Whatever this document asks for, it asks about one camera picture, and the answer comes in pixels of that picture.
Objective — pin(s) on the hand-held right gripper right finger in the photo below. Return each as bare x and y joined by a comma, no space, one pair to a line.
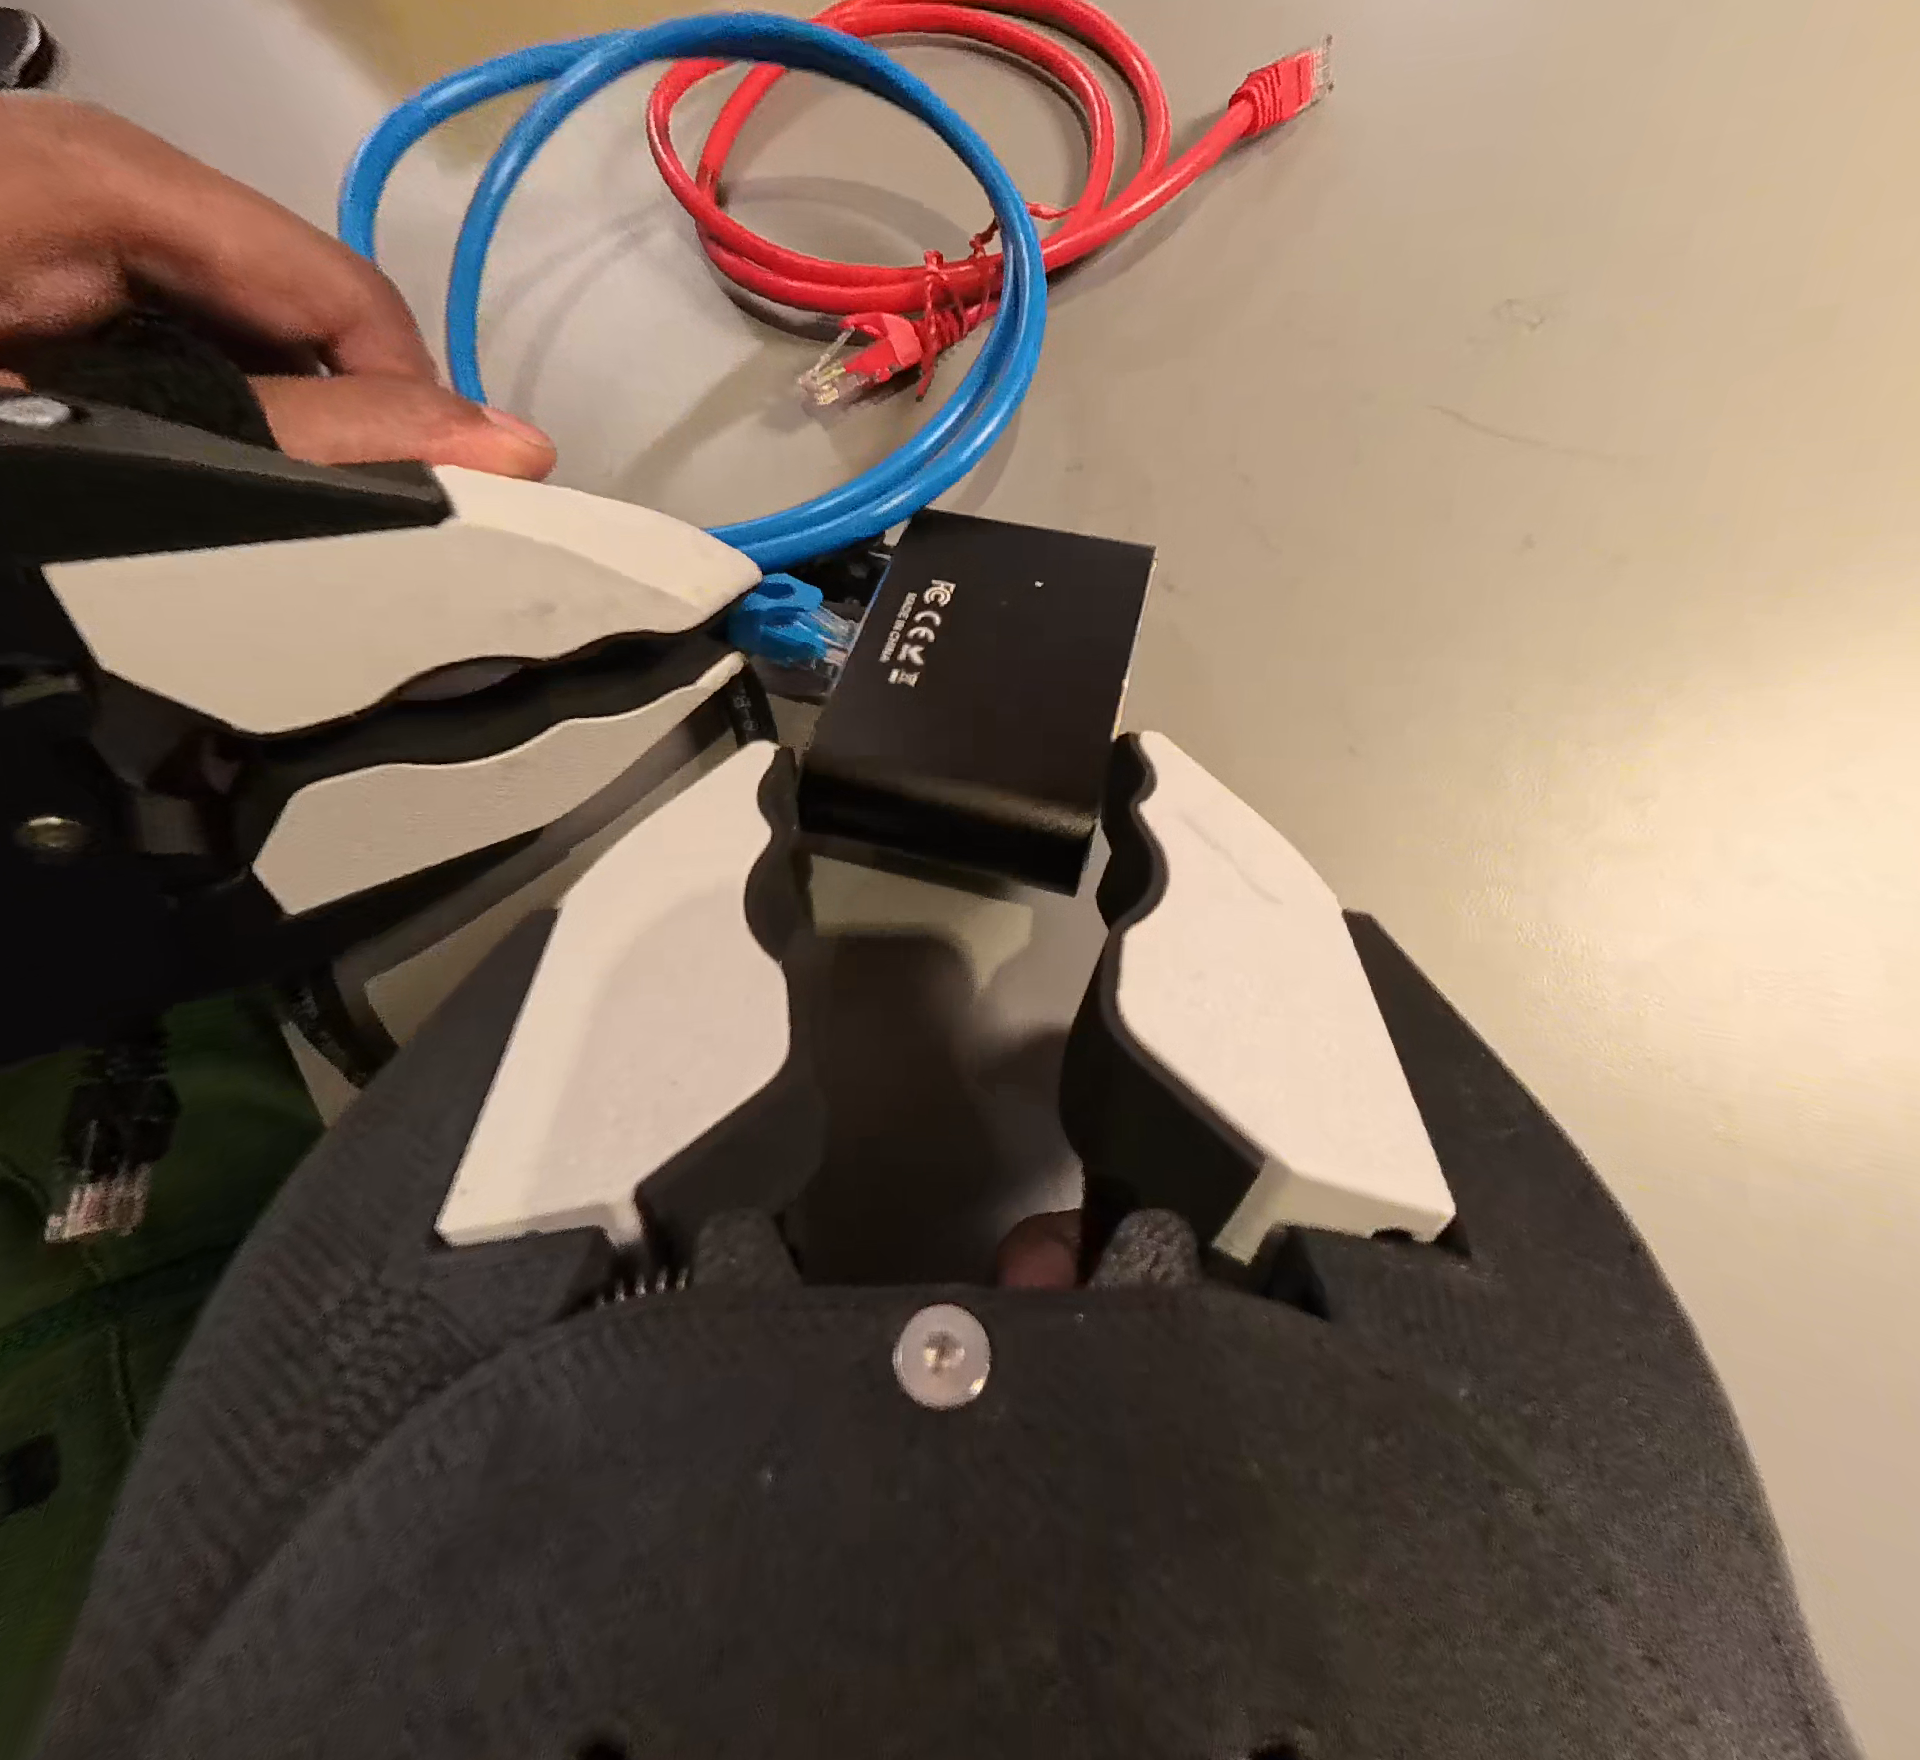
1261,1011

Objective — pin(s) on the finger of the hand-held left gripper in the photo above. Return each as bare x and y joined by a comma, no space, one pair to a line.
451,806
389,590

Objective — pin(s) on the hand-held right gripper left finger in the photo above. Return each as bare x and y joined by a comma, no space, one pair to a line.
630,1025

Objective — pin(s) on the black network switch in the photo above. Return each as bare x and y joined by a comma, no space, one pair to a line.
975,679

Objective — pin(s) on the person's right hand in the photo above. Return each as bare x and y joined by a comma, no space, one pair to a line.
1039,1253

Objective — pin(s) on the person's left hand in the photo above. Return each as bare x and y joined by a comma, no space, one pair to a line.
181,231

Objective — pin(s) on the black object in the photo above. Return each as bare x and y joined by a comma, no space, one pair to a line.
19,47

